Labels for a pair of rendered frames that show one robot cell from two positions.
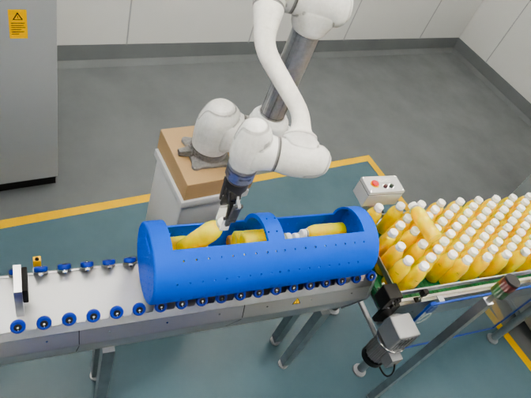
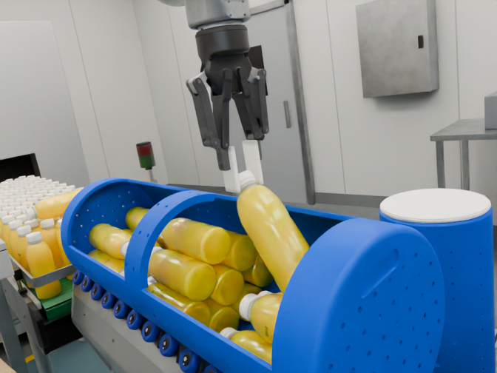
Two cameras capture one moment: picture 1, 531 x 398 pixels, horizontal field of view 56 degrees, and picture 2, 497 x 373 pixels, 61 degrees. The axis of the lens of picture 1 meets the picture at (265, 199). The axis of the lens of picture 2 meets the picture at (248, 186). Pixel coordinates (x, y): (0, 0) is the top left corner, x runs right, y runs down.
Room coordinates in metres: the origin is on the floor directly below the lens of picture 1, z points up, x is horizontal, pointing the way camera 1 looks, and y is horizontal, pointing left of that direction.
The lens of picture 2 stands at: (1.10, 0.74, 1.42)
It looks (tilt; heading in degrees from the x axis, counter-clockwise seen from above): 13 degrees down; 268
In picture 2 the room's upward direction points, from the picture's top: 9 degrees counter-clockwise
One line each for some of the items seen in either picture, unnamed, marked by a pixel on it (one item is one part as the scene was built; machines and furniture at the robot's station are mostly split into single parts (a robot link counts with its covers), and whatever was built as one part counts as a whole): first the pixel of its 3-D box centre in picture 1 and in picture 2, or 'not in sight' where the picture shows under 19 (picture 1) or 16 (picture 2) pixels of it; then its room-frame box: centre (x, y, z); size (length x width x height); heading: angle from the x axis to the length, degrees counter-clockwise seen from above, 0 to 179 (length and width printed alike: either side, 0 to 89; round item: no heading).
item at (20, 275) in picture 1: (21, 290); not in sight; (0.71, 0.59, 1.00); 0.10 x 0.04 x 0.15; 36
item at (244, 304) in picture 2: not in sight; (251, 306); (1.11, 0.15, 1.10); 0.04 x 0.02 x 0.04; 37
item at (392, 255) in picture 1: (389, 258); not in sight; (1.54, -0.61, 0.99); 0.07 x 0.07 x 0.19
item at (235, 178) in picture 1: (241, 170); (217, 7); (1.08, 0.10, 1.53); 0.09 x 0.09 x 0.06
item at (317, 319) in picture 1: (302, 339); not in sight; (1.41, -0.47, 0.31); 0.06 x 0.06 x 0.63; 36
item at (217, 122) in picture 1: (218, 125); not in sight; (1.55, 0.29, 1.27); 0.18 x 0.16 x 0.22; 109
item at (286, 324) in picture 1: (292, 314); not in sight; (1.52, -0.39, 0.31); 0.06 x 0.06 x 0.63; 36
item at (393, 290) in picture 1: (387, 295); not in sight; (1.37, -0.63, 0.95); 0.10 x 0.07 x 0.10; 36
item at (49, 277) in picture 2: (374, 253); (102, 257); (1.55, -0.54, 0.96); 0.40 x 0.01 x 0.03; 36
